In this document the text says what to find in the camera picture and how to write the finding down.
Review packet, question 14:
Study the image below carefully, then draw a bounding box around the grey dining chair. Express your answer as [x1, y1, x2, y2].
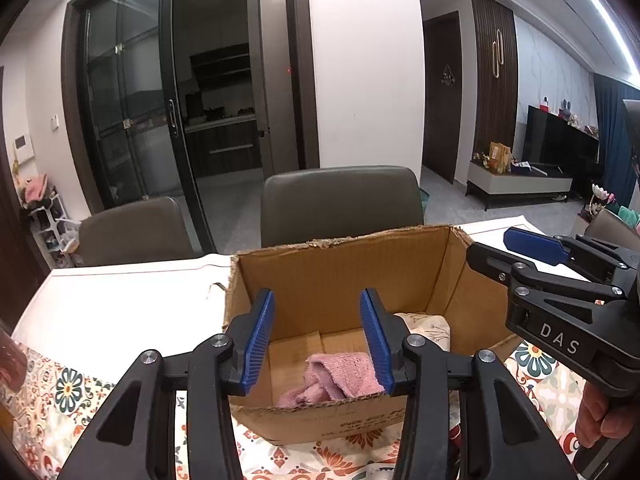
[582, 208, 640, 252]
[77, 196, 196, 267]
[260, 166, 425, 249]

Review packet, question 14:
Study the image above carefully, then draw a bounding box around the slatted wooden cabinet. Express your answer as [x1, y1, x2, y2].
[470, 0, 517, 167]

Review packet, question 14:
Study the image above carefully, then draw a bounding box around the white table cover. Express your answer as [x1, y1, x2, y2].
[12, 214, 587, 347]

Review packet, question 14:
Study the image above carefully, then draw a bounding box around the sliding glass door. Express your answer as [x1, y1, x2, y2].
[62, 0, 213, 257]

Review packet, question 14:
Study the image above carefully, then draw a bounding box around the patterned tile-print table runner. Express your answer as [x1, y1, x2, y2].
[0, 337, 591, 480]

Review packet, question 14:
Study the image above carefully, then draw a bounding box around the blue curtain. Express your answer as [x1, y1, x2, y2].
[592, 72, 640, 207]

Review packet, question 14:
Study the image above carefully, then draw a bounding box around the dark wooden door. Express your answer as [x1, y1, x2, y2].
[422, 10, 463, 185]

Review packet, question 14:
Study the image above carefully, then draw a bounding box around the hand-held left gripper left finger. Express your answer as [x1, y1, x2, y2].
[59, 288, 276, 480]

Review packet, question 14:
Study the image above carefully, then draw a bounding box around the yellow paper bag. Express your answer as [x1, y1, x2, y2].
[487, 141, 512, 174]

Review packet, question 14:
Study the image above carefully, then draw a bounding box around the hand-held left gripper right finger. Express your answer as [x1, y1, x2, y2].
[359, 288, 579, 480]

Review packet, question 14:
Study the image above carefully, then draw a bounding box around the white lotus ornament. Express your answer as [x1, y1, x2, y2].
[590, 182, 617, 209]

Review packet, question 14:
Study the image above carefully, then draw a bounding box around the white shoe rack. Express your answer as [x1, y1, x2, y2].
[20, 175, 83, 268]

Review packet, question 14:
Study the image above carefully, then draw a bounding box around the brown cardboard box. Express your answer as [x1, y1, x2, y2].
[223, 225, 524, 447]

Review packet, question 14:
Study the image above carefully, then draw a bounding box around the dark red object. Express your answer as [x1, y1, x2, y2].
[0, 330, 27, 392]

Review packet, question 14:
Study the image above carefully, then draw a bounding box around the kitchen counter cabinet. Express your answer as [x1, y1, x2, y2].
[184, 112, 263, 179]

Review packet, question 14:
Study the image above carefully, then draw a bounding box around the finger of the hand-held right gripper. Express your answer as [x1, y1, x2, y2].
[466, 241, 632, 322]
[503, 227, 637, 283]

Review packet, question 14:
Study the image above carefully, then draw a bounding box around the white television cabinet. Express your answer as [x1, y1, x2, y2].
[466, 162, 575, 212]

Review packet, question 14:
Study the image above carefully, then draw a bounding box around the pink towel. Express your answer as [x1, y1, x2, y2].
[276, 351, 385, 409]

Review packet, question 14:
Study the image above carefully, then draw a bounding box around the beige floral cloth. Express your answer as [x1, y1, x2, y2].
[395, 312, 452, 356]

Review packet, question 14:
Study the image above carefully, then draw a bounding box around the black television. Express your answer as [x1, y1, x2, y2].
[522, 105, 601, 175]

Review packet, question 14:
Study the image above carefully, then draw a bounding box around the person's right hand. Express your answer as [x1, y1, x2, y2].
[574, 379, 640, 450]

